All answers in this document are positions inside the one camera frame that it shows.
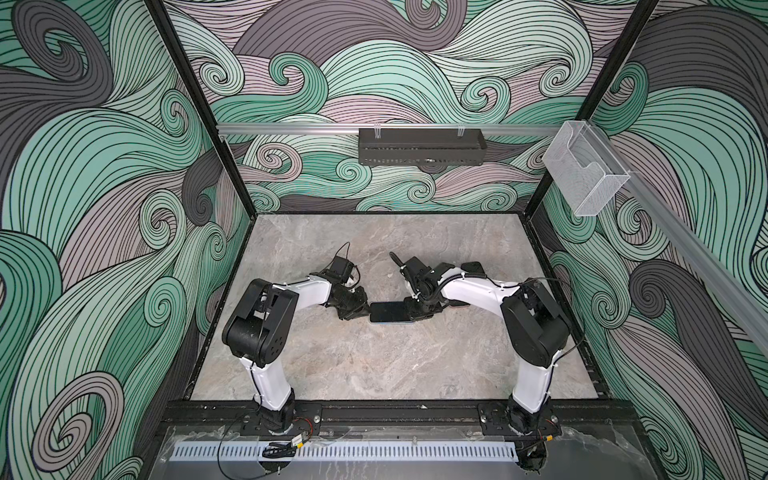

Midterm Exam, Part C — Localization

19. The clear plastic wall bin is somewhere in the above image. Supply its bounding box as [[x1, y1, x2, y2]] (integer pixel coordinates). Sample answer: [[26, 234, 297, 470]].
[[543, 121, 630, 217]]

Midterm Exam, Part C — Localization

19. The dark blue phone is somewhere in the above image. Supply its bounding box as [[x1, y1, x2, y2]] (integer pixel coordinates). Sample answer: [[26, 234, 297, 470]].
[[369, 301, 413, 320]]

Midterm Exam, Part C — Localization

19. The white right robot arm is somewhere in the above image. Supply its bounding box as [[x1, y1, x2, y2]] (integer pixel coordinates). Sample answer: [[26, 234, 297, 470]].
[[371, 253, 571, 434]]

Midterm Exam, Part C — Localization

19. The right black corner post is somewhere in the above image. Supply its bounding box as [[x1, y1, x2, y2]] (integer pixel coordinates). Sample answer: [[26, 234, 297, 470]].
[[523, 0, 658, 223]]

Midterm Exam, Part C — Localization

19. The black phone case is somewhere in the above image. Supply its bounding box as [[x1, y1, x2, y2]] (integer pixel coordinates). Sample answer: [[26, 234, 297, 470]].
[[460, 261, 487, 278]]

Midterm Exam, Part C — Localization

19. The white slotted cable duct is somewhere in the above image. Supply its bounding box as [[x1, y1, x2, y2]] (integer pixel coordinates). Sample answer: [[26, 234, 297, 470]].
[[169, 440, 518, 463]]

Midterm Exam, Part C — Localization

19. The black corner frame post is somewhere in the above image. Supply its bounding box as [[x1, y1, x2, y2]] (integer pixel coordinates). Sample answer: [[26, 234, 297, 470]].
[[144, 0, 257, 221]]

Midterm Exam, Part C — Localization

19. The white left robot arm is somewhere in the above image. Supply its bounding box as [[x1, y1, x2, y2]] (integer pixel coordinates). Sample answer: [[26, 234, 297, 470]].
[[221, 255, 370, 432]]

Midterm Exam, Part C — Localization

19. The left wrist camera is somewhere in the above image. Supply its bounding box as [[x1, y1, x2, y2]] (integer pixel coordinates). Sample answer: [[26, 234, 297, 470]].
[[328, 256, 360, 288]]

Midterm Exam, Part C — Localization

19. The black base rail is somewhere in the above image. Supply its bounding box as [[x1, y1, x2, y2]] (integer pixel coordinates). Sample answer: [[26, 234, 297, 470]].
[[161, 399, 638, 438]]

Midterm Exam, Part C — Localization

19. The black wall tray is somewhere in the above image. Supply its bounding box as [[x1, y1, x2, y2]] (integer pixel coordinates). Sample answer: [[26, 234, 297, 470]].
[[358, 127, 488, 167]]

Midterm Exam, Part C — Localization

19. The light blue phone case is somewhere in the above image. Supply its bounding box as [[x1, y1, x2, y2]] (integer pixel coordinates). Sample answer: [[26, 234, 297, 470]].
[[369, 317, 415, 325]]

